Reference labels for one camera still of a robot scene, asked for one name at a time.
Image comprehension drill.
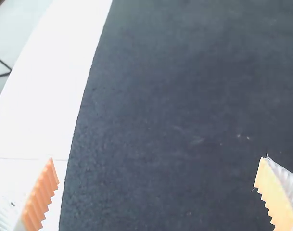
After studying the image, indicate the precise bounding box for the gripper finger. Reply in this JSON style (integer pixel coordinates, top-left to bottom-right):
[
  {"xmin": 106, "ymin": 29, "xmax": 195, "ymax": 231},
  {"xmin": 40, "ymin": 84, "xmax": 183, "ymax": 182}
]
[
  {"xmin": 253, "ymin": 153, "xmax": 293, "ymax": 231},
  {"xmin": 0, "ymin": 157, "xmax": 60, "ymax": 231}
]

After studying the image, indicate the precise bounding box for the black mat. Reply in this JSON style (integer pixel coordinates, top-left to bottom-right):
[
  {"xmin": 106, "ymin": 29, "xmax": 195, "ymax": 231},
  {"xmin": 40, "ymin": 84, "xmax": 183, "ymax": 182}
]
[{"xmin": 58, "ymin": 0, "xmax": 293, "ymax": 231}]

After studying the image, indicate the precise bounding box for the black metal stand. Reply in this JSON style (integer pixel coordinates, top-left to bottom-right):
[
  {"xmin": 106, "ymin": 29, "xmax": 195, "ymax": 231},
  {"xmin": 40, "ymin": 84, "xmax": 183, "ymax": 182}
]
[{"xmin": 0, "ymin": 52, "xmax": 13, "ymax": 80}]

